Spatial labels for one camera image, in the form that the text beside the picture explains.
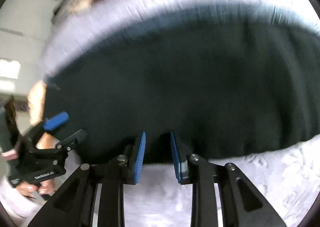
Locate black pants with patterned trim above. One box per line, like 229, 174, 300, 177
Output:
44, 5, 319, 164

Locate person's left hand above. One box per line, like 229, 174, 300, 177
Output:
16, 179, 55, 198

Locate orange fleece blanket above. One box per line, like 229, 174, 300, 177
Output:
28, 80, 47, 125

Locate white wardrobe cabinets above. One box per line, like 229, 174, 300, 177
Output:
1, 0, 58, 95

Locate lavender embossed bedspread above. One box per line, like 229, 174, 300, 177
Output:
32, 0, 319, 226

